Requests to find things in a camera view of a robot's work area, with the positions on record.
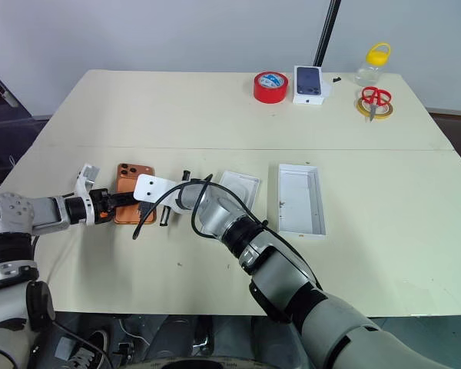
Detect red handled scissors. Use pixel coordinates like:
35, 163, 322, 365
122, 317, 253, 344
360, 86, 393, 124

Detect white phone box base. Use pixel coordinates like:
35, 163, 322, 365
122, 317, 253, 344
277, 163, 328, 240

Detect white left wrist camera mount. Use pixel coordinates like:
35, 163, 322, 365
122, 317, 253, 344
75, 163, 102, 226

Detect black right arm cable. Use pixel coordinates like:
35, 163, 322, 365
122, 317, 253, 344
131, 175, 324, 294

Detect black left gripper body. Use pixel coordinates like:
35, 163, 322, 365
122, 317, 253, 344
90, 188, 113, 225

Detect clear jar with yellow lid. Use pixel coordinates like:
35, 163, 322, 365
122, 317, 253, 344
353, 42, 393, 88

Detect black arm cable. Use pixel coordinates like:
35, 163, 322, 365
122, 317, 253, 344
30, 233, 114, 369
131, 175, 324, 294

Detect black slanted pole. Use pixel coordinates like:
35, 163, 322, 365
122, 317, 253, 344
313, 0, 342, 67

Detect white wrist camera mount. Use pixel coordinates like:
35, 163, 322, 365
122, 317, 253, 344
133, 173, 179, 228
75, 163, 102, 226

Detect yellow tape roll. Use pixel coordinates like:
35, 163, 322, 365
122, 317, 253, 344
355, 95, 395, 121

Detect white box with blue phone print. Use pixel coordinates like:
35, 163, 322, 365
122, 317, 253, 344
292, 65, 333, 106

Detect black equipment frame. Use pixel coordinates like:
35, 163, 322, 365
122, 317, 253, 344
0, 62, 36, 162

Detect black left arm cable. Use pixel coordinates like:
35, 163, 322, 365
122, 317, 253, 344
30, 233, 114, 369

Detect white phone box lid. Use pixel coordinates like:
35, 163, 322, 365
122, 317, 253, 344
217, 170, 262, 211

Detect red tape roll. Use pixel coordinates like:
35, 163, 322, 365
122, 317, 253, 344
253, 70, 290, 105

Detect white floor cable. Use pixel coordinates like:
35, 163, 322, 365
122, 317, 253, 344
120, 317, 148, 344

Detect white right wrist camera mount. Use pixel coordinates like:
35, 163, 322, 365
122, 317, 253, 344
133, 173, 179, 228

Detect black sneaker with white laces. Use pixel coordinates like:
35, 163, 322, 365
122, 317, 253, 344
66, 328, 111, 369

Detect orange smartphone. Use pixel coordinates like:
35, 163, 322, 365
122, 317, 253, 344
114, 162, 158, 226

